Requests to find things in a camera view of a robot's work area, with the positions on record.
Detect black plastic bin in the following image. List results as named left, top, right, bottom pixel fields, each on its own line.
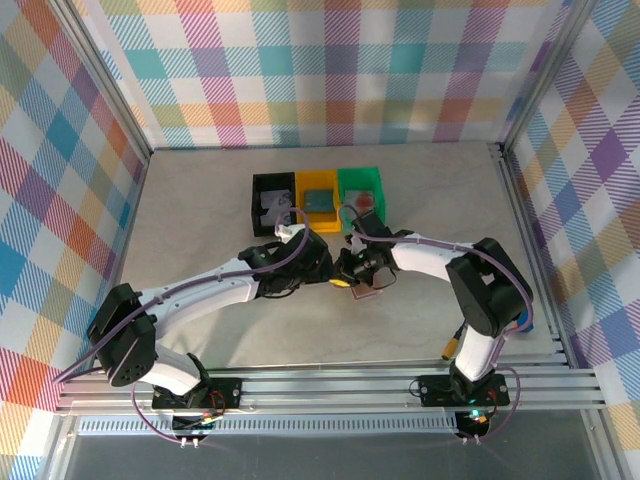
left=248, top=171, right=299, bottom=239

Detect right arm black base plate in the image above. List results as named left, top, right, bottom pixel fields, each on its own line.
left=416, top=374, right=512, bottom=407

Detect aluminium frame post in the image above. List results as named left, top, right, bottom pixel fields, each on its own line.
left=499, top=0, right=601, bottom=151
left=47, top=0, right=154, bottom=164

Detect blue orange puzzle cube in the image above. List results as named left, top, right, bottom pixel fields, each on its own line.
left=514, top=308, right=536, bottom=337

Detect slotted grey cable duct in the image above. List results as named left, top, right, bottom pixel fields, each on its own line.
left=74, top=417, right=464, bottom=437

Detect yellow plastic bin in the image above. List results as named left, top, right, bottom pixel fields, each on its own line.
left=294, top=169, right=344, bottom=235

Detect wide aluminium frame rail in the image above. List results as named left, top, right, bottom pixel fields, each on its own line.
left=53, top=366, right=609, bottom=417

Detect white card red circles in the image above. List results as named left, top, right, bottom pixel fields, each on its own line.
left=347, top=188, right=377, bottom=209

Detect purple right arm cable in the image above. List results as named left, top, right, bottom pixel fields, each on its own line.
left=337, top=203, right=535, bottom=446

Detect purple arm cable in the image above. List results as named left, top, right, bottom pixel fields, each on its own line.
left=337, top=203, right=535, bottom=446
left=52, top=206, right=314, bottom=447

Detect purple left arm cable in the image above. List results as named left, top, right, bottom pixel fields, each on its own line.
left=52, top=206, right=314, bottom=447

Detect green plastic bin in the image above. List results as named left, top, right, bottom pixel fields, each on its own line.
left=336, top=165, right=390, bottom=235

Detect aluminium side rail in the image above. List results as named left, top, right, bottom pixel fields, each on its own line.
left=488, top=142, right=576, bottom=370

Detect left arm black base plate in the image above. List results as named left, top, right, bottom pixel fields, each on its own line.
left=151, top=378, right=245, bottom=412

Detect yellow plug black cable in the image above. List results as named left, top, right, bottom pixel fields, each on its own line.
left=441, top=324, right=466, bottom=361

